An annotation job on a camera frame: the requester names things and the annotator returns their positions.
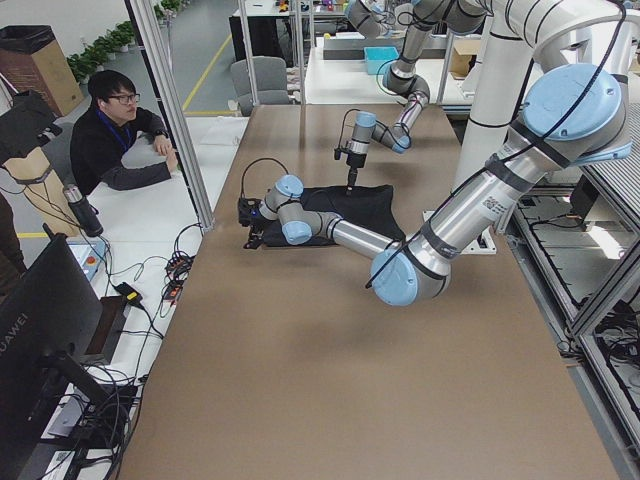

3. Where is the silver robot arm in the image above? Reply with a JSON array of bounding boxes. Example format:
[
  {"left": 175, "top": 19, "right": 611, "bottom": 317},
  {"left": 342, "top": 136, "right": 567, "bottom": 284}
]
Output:
[
  {"left": 372, "top": 1, "right": 486, "bottom": 154},
  {"left": 238, "top": 1, "right": 639, "bottom": 306}
]

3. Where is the black computer monitor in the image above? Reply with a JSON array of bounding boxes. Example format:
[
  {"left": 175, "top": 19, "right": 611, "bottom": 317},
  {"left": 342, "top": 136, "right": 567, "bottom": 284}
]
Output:
[{"left": 1, "top": 234, "right": 108, "bottom": 479}]

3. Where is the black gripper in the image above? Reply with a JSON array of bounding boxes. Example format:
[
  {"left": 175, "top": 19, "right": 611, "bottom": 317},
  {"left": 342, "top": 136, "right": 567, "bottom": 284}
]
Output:
[
  {"left": 345, "top": 152, "right": 366, "bottom": 196},
  {"left": 243, "top": 221, "right": 268, "bottom": 249}
]

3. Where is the seated man in black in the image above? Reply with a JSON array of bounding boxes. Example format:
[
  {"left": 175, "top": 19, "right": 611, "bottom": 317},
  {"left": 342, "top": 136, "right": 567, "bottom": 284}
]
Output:
[{"left": 70, "top": 70, "right": 178, "bottom": 196}]

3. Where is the blue white teach pendant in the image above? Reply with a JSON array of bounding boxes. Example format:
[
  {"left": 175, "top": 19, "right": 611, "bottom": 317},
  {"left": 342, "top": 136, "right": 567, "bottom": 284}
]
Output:
[{"left": 67, "top": 239, "right": 106, "bottom": 281}]

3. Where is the black power adapter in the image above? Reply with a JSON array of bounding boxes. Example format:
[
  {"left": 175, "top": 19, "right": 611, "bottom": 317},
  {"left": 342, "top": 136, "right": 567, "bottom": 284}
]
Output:
[{"left": 114, "top": 282, "right": 142, "bottom": 304}]

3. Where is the cardboard box with liner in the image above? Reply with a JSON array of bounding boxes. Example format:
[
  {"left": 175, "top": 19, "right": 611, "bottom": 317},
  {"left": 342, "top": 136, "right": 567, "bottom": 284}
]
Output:
[{"left": 1, "top": 25, "right": 84, "bottom": 117}]

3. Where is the black t-shirt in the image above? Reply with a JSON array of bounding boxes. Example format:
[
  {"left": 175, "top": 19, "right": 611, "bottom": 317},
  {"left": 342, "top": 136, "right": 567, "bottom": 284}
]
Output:
[{"left": 259, "top": 183, "right": 407, "bottom": 248}]

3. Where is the grey hub with orange ports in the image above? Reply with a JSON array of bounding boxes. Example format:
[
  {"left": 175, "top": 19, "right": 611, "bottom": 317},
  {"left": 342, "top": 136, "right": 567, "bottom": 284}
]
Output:
[{"left": 165, "top": 256, "right": 194, "bottom": 281}]

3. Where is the black insulated bottle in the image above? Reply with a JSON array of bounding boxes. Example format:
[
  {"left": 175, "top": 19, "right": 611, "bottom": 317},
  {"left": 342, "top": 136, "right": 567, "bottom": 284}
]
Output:
[{"left": 63, "top": 184, "right": 104, "bottom": 237}]

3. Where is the grey office chair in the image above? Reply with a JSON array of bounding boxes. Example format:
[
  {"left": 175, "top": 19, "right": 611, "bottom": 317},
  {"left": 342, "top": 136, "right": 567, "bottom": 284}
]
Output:
[{"left": 230, "top": 56, "right": 290, "bottom": 117}]

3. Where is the blue plastic bin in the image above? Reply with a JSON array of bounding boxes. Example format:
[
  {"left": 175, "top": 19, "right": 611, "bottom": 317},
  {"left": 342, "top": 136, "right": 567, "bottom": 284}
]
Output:
[{"left": 363, "top": 46, "right": 399, "bottom": 75}]

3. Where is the aluminium profile post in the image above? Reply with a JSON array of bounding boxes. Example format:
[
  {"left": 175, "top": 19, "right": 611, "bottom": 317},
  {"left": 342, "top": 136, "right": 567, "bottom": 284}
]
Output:
[{"left": 125, "top": 0, "right": 214, "bottom": 232}]

